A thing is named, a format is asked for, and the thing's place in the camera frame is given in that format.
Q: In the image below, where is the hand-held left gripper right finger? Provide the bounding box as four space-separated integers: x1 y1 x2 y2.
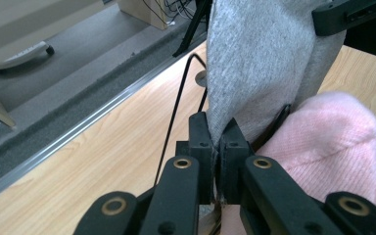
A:
219 117 257 205

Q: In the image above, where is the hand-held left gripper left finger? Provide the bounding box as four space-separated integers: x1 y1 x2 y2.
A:
175 111 216 206

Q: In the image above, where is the black wire rack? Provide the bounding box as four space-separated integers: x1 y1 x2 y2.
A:
153 53 293 188

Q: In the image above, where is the grey knitted beanie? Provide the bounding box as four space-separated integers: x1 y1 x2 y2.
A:
205 0 348 149

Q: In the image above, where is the pink knitted beanie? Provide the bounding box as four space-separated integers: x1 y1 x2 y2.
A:
220 90 376 235

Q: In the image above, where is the grey round table grommet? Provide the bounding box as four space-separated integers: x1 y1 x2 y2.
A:
194 70 210 89

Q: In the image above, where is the black metal stand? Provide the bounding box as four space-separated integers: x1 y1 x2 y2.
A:
171 0 213 59

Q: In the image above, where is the office chair base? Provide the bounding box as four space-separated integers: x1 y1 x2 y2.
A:
0 40 56 71

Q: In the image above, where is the black cable bundle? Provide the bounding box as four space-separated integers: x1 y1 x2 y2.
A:
141 0 208 27

